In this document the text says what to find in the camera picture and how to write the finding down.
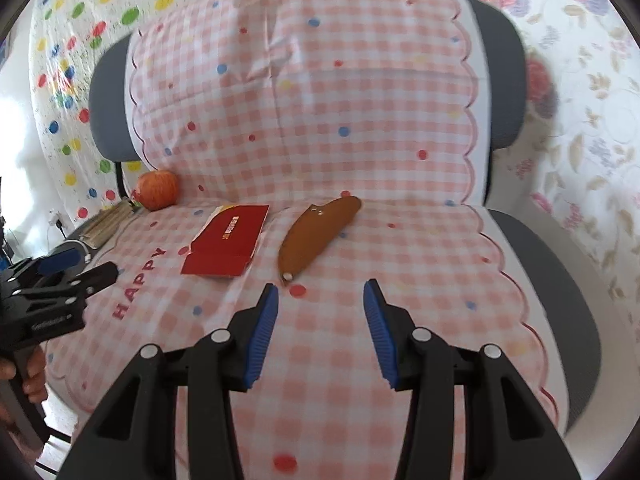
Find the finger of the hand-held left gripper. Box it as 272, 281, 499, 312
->
55, 262, 120, 303
10, 246, 89, 286

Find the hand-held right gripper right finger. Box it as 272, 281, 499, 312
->
362, 279, 583, 480

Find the pink checked chair cover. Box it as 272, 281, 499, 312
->
47, 0, 560, 480

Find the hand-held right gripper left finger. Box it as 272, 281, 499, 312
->
59, 282, 279, 480

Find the red apple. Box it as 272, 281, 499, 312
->
136, 170, 180, 212

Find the grey office chair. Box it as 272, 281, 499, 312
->
89, 0, 601, 436

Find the person's left hand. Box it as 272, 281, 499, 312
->
24, 347, 49, 403

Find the bundle of wooden sticks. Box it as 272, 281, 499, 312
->
82, 199, 136, 249

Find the red paper envelope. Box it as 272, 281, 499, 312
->
181, 204, 271, 279

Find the brown pouch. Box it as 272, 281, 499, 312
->
278, 196, 362, 285

